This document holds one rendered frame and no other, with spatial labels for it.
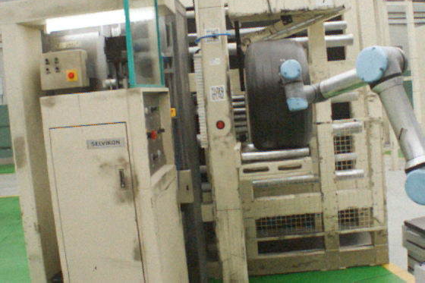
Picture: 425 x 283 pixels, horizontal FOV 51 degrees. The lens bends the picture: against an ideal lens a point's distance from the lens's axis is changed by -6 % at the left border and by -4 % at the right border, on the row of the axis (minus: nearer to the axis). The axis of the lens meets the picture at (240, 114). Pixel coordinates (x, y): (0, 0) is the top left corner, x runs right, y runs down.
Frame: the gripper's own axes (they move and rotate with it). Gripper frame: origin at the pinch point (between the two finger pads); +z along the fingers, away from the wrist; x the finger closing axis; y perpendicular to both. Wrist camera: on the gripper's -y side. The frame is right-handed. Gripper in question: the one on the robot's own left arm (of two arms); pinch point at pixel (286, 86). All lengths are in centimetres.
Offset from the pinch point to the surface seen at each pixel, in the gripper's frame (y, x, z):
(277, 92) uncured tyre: -2.3, 4.4, 1.8
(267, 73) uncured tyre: 6.6, 8.1, 2.9
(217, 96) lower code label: 0.1, 33.5, 22.0
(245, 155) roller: -30.0, 21.7, 18.1
